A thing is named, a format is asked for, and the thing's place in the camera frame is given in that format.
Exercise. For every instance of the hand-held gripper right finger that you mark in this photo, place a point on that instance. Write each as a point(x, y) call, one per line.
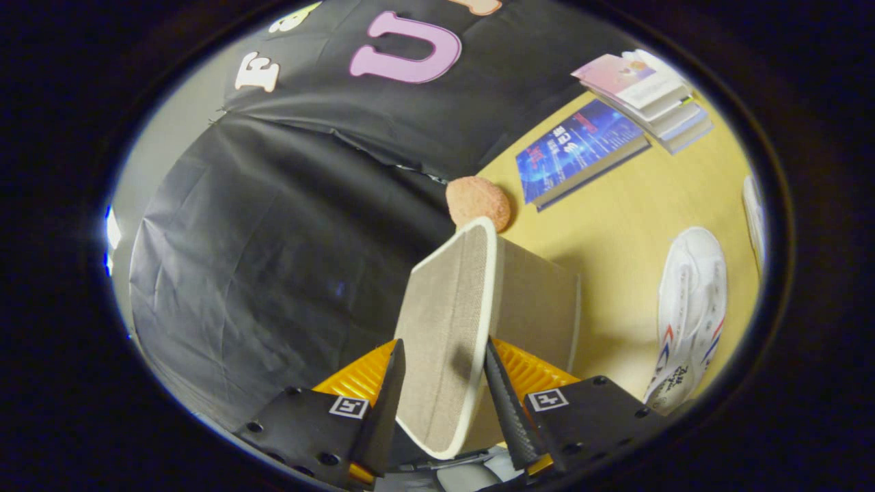
point(509, 410)

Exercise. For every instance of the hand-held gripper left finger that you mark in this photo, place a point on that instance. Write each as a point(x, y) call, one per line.
point(386, 417)

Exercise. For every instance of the beige fabric storage box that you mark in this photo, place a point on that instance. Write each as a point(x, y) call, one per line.
point(444, 328)

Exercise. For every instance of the white canvas shoe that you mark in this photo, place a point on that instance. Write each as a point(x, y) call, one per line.
point(690, 287)
point(754, 219)

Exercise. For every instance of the orange sponge ball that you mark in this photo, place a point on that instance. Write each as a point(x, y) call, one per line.
point(478, 201)

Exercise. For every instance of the pale blue cover book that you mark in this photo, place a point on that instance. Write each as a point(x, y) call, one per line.
point(694, 137)

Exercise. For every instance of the white book with yellow tab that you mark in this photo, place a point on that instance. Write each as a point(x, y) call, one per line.
point(677, 117)

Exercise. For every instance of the pink cover book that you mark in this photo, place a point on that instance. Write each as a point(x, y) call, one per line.
point(615, 72)

